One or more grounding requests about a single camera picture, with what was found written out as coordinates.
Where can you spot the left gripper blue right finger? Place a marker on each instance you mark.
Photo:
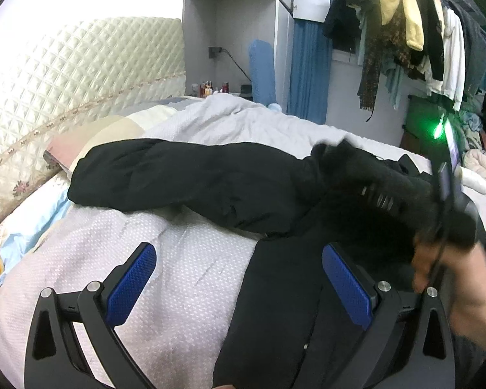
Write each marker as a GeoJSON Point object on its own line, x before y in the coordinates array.
{"type": "Point", "coordinates": [406, 340]}

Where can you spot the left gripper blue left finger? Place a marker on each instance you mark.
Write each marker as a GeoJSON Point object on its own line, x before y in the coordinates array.
{"type": "Point", "coordinates": [54, 357]}

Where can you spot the cream quilted headboard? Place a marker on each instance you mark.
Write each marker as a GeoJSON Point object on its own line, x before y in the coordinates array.
{"type": "Point", "coordinates": [84, 72]}

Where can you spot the white hanging hoodie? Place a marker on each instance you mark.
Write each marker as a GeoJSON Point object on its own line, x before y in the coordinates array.
{"type": "Point", "coordinates": [452, 84]}

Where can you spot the person's right hand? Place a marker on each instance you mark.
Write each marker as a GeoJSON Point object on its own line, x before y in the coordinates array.
{"type": "Point", "coordinates": [468, 266]}

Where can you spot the grey bed blanket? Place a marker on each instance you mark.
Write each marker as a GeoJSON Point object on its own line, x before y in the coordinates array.
{"type": "Point", "coordinates": [178, 325]}

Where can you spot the black wall socket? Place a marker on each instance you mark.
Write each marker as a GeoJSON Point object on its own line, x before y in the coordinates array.
{"type": "Point", "coordinates": [213, 52]}

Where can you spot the pastel patchwork pillow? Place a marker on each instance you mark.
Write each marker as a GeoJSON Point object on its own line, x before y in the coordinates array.
{"type": "Point", "coordinates": [69, 147]}

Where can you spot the pile of clothes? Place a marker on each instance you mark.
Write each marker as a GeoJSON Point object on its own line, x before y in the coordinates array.
{"type": "Point", "coordinates": [474, 153]}

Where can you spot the black storage rack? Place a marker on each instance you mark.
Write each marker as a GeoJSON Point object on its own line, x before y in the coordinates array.
{"type": "Point", "coordinates": [422, 118]}

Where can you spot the bottles on nightstand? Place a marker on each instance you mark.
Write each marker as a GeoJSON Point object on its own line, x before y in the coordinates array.
{"type": "Point", "coordinates": [206, 89]}

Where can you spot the black puffer jacket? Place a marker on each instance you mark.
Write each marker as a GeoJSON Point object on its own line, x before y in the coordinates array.
{"type": "Point", "coordinates": [289, 328]}

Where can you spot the dark plaid scarf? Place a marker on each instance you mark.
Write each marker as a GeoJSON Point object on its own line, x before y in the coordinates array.
{"type": "Point", "coordinates": [381, 42]}

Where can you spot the dark denim hanging jacket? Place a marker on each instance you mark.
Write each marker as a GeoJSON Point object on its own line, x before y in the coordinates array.
{"type": "Point", "coordinates": [474, 51]}

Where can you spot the black hanging jacket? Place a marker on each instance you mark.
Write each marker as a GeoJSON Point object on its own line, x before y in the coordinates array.
{"type": "Point", "coordinates": [433, 40]}

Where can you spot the grey wardrobe cabinet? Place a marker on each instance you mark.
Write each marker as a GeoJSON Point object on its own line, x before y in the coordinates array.
{"type": "Point", "coordinates": [233, 25]}

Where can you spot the blue curtain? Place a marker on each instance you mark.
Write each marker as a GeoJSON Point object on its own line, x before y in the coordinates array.
{"type": "Point", "coordinates": [310, 72]}

